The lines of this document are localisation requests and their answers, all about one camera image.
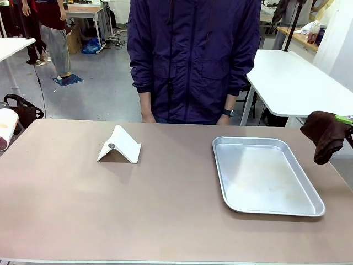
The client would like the dark brown cloth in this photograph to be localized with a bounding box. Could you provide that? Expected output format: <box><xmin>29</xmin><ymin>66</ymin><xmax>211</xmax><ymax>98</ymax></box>
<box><xmin>299</xmin><ymin>110</ymin><xmax>349</xmax><ymax>165</ymax></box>

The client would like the person's left forearm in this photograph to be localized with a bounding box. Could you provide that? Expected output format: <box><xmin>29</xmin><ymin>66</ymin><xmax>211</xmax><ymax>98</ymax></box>
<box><xmin>223</xmin><ymin>93</ymin><xmax>237</xmax><ymax>111</ymax></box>

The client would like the person's right forearm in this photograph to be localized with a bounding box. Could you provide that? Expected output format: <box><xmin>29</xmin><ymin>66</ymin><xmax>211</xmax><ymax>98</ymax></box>
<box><xmin>138</xmin><ymin>92</ymin><xmax>153</xmax><ymax>115</ymax></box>

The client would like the large white side table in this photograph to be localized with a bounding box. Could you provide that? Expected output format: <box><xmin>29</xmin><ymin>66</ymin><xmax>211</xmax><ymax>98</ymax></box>
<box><xmin>239</xmin><ymin>49</ymin><xmax>353</xmax><ymax>127</ymax></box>

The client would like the dark blue container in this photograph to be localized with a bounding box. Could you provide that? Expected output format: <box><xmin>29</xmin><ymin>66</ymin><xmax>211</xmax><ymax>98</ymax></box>
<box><xmin>316</xmin><ymin>25</ymin><xmax>327</xmax><ymax>46</ymax></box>

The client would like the wooden bench with clutter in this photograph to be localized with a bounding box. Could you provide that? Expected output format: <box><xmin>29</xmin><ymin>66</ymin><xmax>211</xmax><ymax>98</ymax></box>
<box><xmin>276</xmin><ymin>25</ymin><xmax>320</xmax><ymax>52</ymax></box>

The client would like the silver metal baking tray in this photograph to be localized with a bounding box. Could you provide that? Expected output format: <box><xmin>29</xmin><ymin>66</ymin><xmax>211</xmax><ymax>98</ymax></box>
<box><xmin>212</xmin><ymin>136</ymin><xmax>326</xmax><ymax>218</ymax></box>

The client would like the white crumpled plastic bag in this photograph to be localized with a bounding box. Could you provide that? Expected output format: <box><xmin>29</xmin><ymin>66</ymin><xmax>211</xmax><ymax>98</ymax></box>
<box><xmin>301</xmin><ymin>20</ymin><xmax>321</xmax><ymax>36</ymax></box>

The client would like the black tripod pole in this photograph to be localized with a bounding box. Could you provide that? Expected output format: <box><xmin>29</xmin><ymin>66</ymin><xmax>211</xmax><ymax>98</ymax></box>
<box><xmin>283</xmin><ymin>0</ymin><xmax>304</xmax><ymax>53</ymax></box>

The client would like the bystander in grey top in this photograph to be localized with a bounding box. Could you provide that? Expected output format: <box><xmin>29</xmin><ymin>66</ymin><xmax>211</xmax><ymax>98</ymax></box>
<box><xmin>271</xmin><ymin>0</ymin><xmax>318</xmax><ymax>28</ymax></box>

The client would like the person in purple jacket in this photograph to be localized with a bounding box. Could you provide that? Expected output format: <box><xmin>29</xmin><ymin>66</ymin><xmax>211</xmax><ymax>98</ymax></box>
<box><xmin>127</xmin><ymin>0</ymin><xmax>261</xmax><ymax>125</ymax></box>

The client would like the white folded roller stand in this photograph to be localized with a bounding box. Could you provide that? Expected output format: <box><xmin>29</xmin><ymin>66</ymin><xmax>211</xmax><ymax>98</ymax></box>
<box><xmin>96</xmin><ymin>124</ymin><xmax>142</xmax><ymax>165</ymax></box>

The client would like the blue plastic bag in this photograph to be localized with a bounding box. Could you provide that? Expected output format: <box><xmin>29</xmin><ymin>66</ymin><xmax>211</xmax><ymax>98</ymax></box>
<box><xmin>82</xmin><ymin>37</ymin><xmax>103</xmax><ymax>55</ymax></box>

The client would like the wooden background desk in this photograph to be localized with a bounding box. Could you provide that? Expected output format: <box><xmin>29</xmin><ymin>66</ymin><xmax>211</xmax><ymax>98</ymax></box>
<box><xmin>65</xmin><ymin>4</ymin><xmax>111</xmax><ymax>40</ymax></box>

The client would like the blue floor mat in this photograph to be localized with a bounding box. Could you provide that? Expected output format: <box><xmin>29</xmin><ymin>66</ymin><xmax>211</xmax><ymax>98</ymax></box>
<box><xmin>51</xmin><ymin>72</ymin><xmax>84</xmax><ymax>87</ymax></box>

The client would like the brown cardboard box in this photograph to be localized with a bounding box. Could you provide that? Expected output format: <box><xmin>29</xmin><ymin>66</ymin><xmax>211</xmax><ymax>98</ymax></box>
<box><xmin>66</xmin><ymin>23</ymin><xmax>83</xmax><ymax>55</ymax></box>

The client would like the bystander in grey trousers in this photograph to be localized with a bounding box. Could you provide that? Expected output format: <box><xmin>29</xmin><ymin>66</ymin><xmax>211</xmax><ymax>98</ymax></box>
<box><xmin>35</xmin><ymin>0</ymin><xmax>72</xmax><ymax>79</ymax></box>

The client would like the bystander in dark clothes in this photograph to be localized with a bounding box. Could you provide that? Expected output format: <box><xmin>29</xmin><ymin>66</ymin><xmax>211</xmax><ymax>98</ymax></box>
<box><xmin>19</xmin><ymin>0</ymin><xmax>48</xmax><ymax>67</ymax></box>

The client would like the small white side table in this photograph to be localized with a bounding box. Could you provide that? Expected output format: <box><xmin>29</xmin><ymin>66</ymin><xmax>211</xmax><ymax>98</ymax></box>
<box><xmin>0</xmin><ymin>36</ymin><xmax>37</xmax><ymax>97</ymax></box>

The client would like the thin black floor cable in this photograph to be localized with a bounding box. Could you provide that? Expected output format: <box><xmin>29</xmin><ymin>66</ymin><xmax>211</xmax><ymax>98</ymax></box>
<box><xmin>32</xmin><ymin>63</ymin><xmax>46</xmax><ymax>119</ymax></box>

